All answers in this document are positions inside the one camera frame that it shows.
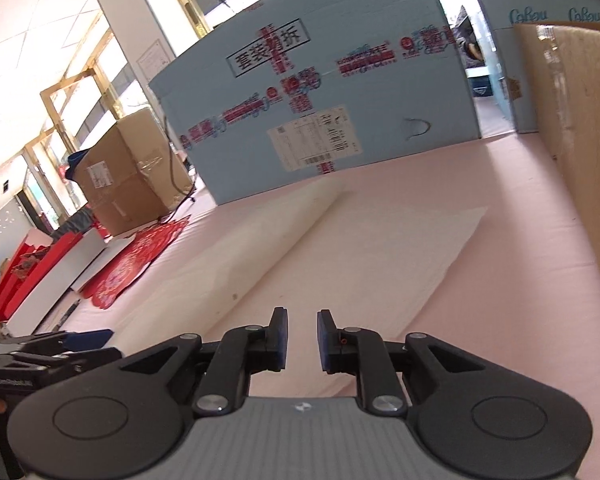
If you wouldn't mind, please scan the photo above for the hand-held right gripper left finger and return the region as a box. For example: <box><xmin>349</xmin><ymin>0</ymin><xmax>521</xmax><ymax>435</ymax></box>
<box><xmin>122</xmin><ymin>306</ymin><xmax>289</xmax><ymax>417</ymax></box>

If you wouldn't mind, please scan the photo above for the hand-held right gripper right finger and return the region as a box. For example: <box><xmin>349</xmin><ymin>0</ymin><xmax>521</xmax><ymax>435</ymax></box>
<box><xmin>316</xmin><ymin>309</ymin><xmax>486</xmax><ymax>416</ymax></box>

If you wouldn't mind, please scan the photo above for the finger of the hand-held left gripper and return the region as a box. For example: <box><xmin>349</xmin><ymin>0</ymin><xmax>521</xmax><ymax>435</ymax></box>
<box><xmin>12</xmin><ymin>347</ymin><xmax>124</xmax><ymax>371</ymax></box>
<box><xmin>19</xmin><ymin>329</ymin><xmax>115</xmax><ymax>356</ymax></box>

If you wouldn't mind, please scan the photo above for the white flat box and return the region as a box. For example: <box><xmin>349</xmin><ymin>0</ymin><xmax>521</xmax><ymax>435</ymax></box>
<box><xmin>5</xmin><ymin>232</ymin><xmax>136</xmax><ymax>336</ymax></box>

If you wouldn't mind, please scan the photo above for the red gift box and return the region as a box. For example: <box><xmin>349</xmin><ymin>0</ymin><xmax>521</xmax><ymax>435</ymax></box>
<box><xmin>0</xmin><ymin>232</ymin><xmax>83</xmax><ymax>321</ymax></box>

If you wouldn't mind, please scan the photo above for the red paper-cut decoration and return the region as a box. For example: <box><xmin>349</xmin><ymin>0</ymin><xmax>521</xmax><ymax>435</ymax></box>
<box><xmin>82</xmin><ymin>215</ymin><xmax>191</xmax><ymax>309</ymax></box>

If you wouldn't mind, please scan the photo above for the sealed brown cardboard box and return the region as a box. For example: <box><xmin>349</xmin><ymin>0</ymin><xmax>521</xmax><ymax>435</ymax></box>
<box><xmin>72</xmin><ymin>106</ymin><xmax>197</xmax><ymax>237</ymax></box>

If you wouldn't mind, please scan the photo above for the blue cloth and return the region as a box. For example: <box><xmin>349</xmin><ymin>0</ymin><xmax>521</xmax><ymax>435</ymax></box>
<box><xmin>64</xmin><ymin>152</ymin><xmax>88</xmax><ymax>182</ymax></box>

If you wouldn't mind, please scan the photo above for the light blue box with label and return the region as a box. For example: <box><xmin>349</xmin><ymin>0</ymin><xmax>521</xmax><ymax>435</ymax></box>
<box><xmin>148</xmin><ymin>0</ymin><xmax>482</xmax><ymax>206</ymax></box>

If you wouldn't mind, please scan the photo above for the small blue logo box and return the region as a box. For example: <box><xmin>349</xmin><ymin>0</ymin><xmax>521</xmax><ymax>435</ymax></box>
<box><xmin>467</xmin><ymin>67</ymin><xmax>494</xmax><ymax>98</ymax></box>

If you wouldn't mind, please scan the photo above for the open brown cardboard box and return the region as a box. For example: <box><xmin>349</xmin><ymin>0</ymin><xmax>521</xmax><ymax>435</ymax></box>
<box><xmin>512</xmin><ymin>22</ymin><xmax>600</xmax><ymax>316</ymax></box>

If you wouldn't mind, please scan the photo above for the gold window frame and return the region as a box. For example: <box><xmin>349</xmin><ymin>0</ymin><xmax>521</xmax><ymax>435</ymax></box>
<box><xmin>24</xmin><ymin>0</ymin><xmax>216</xmax><ymax>221</ymax></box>

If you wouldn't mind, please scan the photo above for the white wall notice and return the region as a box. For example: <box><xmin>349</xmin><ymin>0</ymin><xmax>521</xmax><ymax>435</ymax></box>
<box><xmin>137</xmin><ymin>40</ymin><xmax>174</xmax><ymax>81</ymax></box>

